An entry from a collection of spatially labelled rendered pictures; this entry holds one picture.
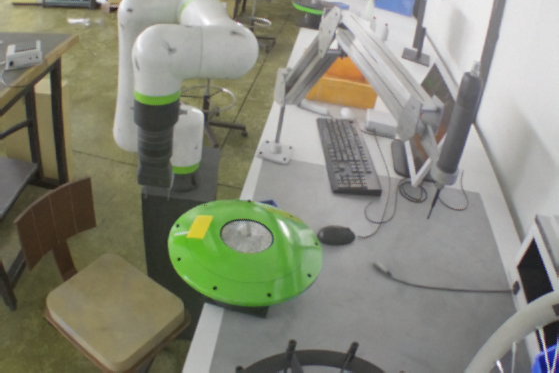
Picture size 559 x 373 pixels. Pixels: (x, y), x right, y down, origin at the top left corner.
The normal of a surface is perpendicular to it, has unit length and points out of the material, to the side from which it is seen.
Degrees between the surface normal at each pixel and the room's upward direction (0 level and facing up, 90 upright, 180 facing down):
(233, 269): 14
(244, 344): 0
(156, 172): 87
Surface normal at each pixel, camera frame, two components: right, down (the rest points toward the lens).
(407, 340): 0.14, -0.85
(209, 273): -0.07, -0.62
